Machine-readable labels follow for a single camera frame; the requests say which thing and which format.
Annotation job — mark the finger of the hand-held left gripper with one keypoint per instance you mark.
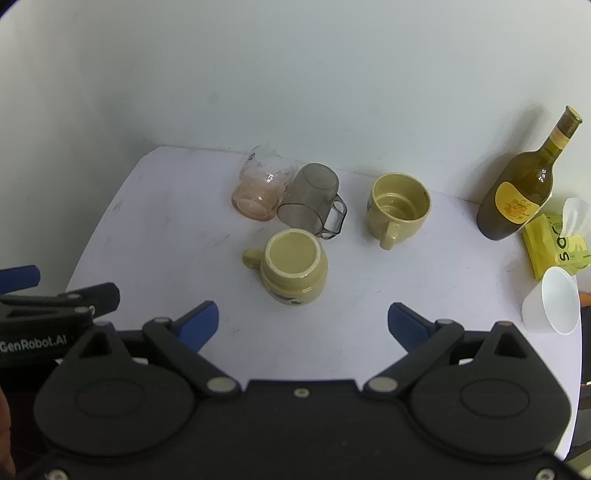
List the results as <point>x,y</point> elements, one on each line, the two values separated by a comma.
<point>21,277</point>
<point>99,295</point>

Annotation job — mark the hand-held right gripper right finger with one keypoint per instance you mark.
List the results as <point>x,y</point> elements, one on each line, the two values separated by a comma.
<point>407,322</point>

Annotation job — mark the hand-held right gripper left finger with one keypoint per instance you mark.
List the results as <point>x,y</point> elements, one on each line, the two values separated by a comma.
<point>197,322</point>

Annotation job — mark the yellow patterned ceramic mug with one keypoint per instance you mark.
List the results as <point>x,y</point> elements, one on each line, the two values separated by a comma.
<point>295,279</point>

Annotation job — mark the pink glass cup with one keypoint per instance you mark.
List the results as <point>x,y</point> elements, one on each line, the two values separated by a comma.
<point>257,196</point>

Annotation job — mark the white paper cup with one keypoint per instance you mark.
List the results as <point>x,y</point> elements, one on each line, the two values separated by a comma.
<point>559,300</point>

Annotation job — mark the plain yellow ceramic mug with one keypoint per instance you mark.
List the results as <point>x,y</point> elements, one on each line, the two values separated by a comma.
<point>406,227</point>

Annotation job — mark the yellow tissue packet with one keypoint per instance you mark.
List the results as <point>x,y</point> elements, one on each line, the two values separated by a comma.
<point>545,244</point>

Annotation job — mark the olive glass wine bottle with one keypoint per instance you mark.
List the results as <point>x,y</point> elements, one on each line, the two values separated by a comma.
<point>511,203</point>

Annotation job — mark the grey transparent plastic mug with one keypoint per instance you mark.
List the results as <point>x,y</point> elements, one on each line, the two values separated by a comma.
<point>308,191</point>

